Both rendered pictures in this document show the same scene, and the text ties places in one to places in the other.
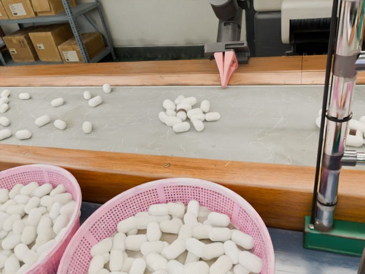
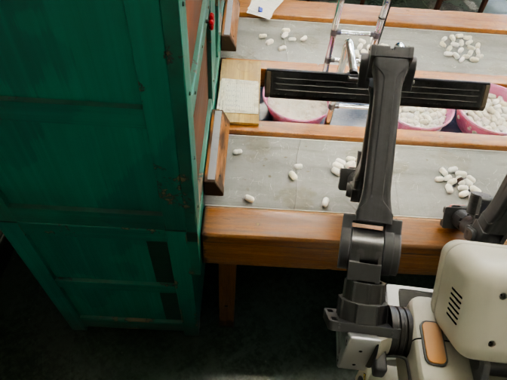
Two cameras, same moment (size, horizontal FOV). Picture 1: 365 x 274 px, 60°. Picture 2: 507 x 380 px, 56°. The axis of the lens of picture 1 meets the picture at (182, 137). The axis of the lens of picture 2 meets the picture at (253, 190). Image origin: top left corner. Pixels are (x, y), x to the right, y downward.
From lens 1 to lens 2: 181 cm
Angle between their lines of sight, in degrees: 88
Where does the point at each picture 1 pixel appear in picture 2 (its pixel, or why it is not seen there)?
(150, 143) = (463, 161)
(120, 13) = not seen: outside the picture
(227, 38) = (462, 210)
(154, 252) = (422, 111)
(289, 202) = not seen: hidden behind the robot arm
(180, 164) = (434, 136)
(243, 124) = (417, 176)
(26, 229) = (480, 113)
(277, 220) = not seen: hidden behind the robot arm
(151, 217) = (432, 121)
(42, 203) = (488, 126)
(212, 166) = (419, 136)
